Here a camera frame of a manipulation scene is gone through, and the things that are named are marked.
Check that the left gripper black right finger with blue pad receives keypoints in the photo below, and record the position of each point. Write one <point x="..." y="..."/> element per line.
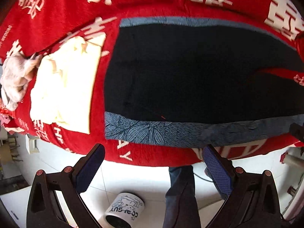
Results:
<point x="252" y="199"/>

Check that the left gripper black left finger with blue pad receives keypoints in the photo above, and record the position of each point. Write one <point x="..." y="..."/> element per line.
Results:
<point x="44" y="209"/>

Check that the black pants blue patterned trim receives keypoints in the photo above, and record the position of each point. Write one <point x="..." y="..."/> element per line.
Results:
<point x="188" y="82"/>

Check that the white printed mug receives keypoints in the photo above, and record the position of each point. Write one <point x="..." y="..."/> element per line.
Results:
<point x="124" y="210"/>

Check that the person's jeans legs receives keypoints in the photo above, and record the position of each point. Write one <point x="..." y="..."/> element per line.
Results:
<point x="181" y="205"/>

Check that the cream folded cloth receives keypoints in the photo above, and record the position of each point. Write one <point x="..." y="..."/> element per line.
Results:
<point x="64" y="84"/>

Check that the red wedding sofa cover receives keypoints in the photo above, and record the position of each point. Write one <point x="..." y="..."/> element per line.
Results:
<point x="42" y="26"/>

